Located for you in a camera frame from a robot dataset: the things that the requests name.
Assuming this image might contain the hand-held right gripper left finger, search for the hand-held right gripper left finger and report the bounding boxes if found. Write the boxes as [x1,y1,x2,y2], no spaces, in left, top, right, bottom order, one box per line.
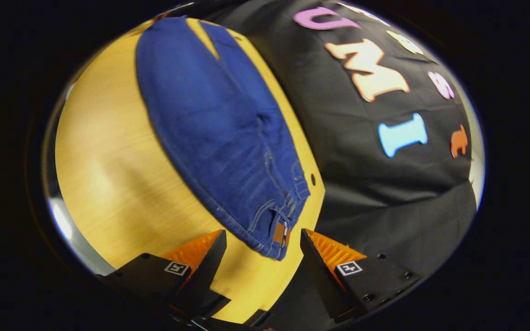
[95,229,229,318]

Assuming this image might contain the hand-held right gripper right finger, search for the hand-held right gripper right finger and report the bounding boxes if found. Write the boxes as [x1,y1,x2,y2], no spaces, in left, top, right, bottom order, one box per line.
[300,228,422,322]

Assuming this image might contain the blue jeans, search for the blue jeans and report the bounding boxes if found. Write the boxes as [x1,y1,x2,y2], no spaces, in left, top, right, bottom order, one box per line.
[135,16,311,262]

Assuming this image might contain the black backdrop cloth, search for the black backdrop cloth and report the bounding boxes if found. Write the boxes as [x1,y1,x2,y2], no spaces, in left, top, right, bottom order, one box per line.
[173,0,479,331]

